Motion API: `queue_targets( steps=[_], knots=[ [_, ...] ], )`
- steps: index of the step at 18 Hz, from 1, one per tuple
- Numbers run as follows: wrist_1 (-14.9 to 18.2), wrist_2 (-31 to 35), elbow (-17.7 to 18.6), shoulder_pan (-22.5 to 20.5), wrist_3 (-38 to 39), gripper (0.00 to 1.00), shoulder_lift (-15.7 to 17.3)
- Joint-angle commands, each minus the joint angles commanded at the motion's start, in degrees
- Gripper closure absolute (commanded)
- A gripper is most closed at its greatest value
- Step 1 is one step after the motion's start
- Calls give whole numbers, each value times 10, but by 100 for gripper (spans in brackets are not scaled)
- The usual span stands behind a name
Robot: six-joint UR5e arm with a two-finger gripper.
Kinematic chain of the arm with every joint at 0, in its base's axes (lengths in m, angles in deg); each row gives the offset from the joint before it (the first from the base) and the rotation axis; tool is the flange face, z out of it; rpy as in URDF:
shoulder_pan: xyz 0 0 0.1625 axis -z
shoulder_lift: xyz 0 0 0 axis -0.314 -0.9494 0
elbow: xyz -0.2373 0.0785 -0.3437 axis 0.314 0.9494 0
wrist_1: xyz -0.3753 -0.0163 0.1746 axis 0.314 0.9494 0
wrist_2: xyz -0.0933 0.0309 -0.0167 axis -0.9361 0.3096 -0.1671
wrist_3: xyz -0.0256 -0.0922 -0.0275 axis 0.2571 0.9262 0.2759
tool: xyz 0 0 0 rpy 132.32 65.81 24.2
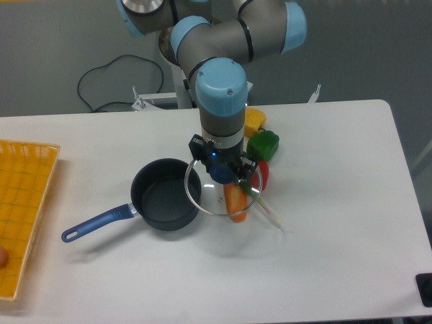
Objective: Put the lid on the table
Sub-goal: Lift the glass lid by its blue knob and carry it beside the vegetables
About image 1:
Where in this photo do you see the dark blue saucepan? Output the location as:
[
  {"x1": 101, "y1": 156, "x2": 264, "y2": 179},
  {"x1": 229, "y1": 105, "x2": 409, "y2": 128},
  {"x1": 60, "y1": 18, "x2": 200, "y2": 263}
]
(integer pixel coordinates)
[{"x1": 61, "y1": 158, "x2": 202, "y2": 243}]

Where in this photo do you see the brown egg in basket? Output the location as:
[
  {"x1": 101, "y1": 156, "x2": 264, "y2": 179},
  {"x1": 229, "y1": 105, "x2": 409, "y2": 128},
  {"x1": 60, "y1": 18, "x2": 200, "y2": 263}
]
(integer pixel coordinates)
[{"x1": 0, "y1": 246, "x2": 9, "y2": 269}]

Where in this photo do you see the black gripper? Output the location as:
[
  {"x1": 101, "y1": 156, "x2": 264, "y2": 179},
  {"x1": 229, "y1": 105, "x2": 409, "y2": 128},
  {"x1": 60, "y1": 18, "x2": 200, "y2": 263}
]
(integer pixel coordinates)
[{"x1": 188, "y1": 134, "x2": 256, "y2": 183}]

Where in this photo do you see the orange carrot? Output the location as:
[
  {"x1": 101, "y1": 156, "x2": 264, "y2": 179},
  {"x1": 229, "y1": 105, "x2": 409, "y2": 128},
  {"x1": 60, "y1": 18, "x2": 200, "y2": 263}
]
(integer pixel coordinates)
[{"x1": 223, "y1": 183, "x2": 248, "y2": 214}]

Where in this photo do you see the green bell pepper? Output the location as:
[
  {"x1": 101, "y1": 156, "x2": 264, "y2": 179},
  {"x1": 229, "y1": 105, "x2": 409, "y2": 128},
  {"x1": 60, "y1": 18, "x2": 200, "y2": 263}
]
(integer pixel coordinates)
[{"x1": 246, "y1": 130, "x2": 279, "y2": 162}]

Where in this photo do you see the green onion stalk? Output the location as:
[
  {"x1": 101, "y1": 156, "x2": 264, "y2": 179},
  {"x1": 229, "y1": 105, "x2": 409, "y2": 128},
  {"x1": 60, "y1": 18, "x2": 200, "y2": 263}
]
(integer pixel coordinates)
[{"x1": 239, "y1": 182, "x2": 289, "y2": 233}]

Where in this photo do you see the glass lid with blue knob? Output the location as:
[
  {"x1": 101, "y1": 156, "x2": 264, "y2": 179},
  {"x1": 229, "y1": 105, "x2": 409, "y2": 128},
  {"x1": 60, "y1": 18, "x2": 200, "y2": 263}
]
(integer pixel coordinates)
[{"x1": 184, "y1": 160, "x2": 262, "y2": 218}]

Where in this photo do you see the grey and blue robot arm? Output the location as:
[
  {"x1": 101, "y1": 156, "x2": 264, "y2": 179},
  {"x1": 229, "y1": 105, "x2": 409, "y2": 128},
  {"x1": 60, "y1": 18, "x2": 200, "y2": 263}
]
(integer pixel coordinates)
[{"x1": 117, "y1": 1, "x2": 307, "y2": 184}]

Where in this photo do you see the black cable on floor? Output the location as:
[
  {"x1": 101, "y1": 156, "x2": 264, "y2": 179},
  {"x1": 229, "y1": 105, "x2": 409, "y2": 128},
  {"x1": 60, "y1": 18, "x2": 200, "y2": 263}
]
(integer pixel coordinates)
[{"x1": 77, "y1": 54, "x2": 165, "y2": 113}]

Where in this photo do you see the black device at table edge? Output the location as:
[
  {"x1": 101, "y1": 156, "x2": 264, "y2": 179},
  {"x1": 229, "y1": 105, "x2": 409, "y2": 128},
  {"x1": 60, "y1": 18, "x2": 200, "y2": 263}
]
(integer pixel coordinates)
[{"x1": 415, "y1": 273, "x2": 432, "y2": 308}]

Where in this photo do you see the yellow woven basket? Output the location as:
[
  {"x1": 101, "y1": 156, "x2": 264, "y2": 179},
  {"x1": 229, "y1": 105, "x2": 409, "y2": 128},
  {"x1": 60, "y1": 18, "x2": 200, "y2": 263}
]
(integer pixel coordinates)
[{"x1": 1, "y1": 140, "x2": 61, "y2": 301}]

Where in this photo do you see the red chili pepper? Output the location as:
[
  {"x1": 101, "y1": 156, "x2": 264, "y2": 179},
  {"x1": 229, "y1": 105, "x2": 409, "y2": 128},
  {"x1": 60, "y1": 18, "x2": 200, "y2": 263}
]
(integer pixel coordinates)
[{"x1": 250, "y1": 161, "x2": 269, "y2": 191}]

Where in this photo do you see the yellow bell pepper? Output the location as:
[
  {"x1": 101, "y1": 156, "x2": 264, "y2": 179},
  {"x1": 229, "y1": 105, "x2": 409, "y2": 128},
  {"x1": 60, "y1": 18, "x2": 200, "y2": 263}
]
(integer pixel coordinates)
[{"x1": 244, "y1": 107, "x2": 267, "y2": 138}]

